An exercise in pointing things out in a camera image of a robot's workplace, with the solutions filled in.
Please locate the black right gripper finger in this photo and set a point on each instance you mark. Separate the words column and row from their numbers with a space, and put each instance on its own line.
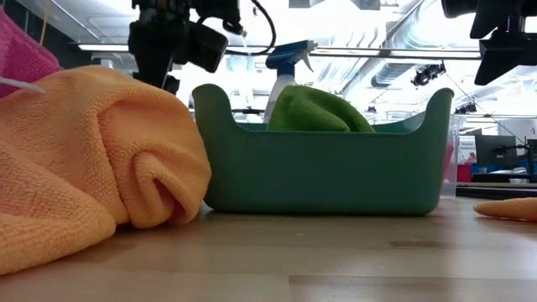
column 495, row 17
column 501, row 56

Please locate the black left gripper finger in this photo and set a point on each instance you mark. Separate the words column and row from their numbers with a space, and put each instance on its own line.
column 153, row 79

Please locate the orange microfiber towel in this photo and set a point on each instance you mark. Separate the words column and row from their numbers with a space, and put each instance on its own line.
column 79, row 159
column 512, row 208

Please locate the pink microfiber towel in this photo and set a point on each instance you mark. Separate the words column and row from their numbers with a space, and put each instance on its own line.
column 23, row 54
column 449, row 159

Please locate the green microfiber towel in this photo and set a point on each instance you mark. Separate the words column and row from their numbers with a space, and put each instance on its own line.
column 312, row 111

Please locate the small black ceiling lamp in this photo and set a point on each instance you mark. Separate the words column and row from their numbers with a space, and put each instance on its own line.
column 465, row 108

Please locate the black ceiling track light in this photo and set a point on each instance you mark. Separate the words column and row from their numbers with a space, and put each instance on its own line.
column 428, row 74

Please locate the long ceiling light bar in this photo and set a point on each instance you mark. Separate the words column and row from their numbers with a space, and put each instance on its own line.
column 377, row 53

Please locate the black computer monitor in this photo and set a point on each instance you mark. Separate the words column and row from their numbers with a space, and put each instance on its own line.
column 496, row 151

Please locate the white sign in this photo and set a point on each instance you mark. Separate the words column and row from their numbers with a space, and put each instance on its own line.
column 466, row 149

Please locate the clear plastic container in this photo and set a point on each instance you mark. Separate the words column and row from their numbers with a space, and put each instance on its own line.
column 457, row 168

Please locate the red bin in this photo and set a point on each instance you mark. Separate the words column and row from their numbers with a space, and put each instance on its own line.
column 463, row 173

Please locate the black background table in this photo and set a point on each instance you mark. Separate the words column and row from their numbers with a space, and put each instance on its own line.
column 495, row 189

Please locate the white blue spray bottle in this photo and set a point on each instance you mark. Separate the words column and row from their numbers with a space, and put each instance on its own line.
column 285, row 56

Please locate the green plastic basket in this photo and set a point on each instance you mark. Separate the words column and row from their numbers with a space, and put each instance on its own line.
column 323, row 172

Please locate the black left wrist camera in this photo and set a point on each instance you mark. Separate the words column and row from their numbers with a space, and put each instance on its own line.
column 205, row 46

